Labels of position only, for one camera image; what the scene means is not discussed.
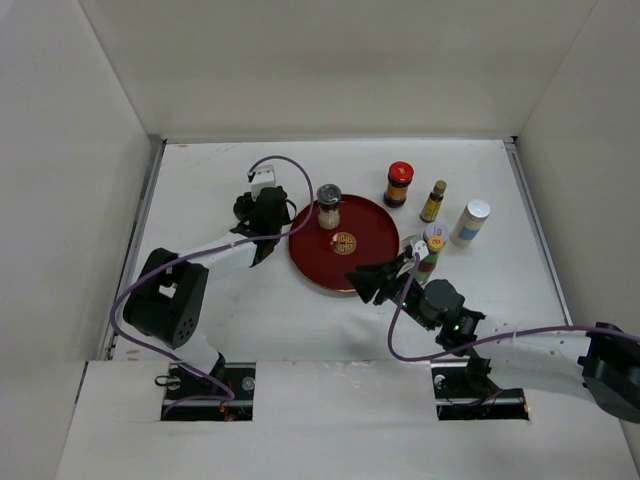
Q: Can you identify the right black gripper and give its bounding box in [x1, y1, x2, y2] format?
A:
[345, 252, 436, 331]

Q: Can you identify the black cap salt grinder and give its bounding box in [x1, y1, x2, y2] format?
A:
[233, 192, 255, 225]

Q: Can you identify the green label chili sauce bottle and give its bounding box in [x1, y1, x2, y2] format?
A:
[415, 235, 445, 285]

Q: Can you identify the clear lid white spice jar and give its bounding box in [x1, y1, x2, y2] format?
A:
[316, 183, 342, 230]

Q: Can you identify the small yellow label bottle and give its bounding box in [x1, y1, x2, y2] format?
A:
[420, 180, 447, 223]

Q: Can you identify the red lid sauce jar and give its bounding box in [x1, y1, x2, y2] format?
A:
[383, 161, 414, 208]

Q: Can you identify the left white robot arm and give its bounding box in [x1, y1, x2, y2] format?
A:
[123, 186, 291, 399]

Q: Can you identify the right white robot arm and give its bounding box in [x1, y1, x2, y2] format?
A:
[346, 240, 639, 423]

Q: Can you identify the round red lacquer tray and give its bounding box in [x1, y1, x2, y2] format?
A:
[288, 194, 400, 292]

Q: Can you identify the short jar colourful lid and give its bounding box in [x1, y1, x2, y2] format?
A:
[423, 221, 450, 243]

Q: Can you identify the white blue label canister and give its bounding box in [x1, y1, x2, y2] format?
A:
[449, 199, 491, 248]

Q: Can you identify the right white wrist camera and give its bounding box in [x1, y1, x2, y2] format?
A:
[403, 237, 429, 261]

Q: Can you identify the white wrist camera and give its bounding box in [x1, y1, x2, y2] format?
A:
[248, 164, 277, 200]
[403, 237, 429, 261]

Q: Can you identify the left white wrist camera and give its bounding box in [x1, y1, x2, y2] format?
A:
[248, 164, 277, 200]

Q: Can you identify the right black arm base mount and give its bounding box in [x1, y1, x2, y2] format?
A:
[431, 363, 529, 421]

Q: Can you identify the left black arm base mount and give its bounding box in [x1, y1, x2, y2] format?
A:
[154, 363, 256, 422]

